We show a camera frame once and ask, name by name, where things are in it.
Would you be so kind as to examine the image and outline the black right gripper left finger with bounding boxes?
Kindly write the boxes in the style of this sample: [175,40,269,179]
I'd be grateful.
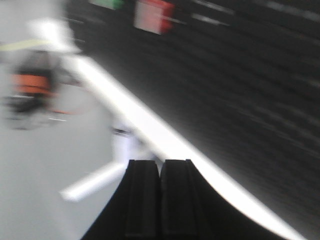
[82,160,160,240]

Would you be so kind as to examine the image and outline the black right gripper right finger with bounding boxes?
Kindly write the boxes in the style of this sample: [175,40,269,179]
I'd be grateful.
[160,160,275,240]

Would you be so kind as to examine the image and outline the white height-adjustable desk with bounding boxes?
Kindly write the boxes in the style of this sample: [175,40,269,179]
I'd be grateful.
[26,18,304,240]

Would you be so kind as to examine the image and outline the black perforated pegboard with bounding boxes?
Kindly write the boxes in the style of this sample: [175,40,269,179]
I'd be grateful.
[63,0,320,240]

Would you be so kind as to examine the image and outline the orange black floor device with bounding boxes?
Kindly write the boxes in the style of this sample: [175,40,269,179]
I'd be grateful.
[2,50,82,130]

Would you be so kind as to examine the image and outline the red white rocker switch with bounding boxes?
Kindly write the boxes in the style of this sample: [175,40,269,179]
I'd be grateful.
[133,0,175,35]

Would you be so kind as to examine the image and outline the green white rocker switch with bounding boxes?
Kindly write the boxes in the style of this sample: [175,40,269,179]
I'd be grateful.
[88,0,124,10]

